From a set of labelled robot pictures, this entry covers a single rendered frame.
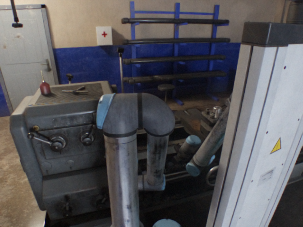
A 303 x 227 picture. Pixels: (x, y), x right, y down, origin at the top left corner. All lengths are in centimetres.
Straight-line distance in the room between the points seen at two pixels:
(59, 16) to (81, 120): 336
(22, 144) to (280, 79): 133
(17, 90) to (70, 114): 358
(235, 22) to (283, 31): 524
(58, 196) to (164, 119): 102
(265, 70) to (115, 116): 41
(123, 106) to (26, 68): 409
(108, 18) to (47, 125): 342
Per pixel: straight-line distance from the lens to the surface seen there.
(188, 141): 132
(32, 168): 150
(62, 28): 444
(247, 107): 46
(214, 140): 106
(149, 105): 60
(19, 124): 136
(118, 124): 61
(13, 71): 470
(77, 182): 146
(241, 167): 55
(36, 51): 451
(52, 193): 148
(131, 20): 413
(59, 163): 145
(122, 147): 65
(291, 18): 56
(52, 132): 132
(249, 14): 597
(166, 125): 65
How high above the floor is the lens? 177
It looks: 25 degrees down
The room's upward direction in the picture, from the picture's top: straight up
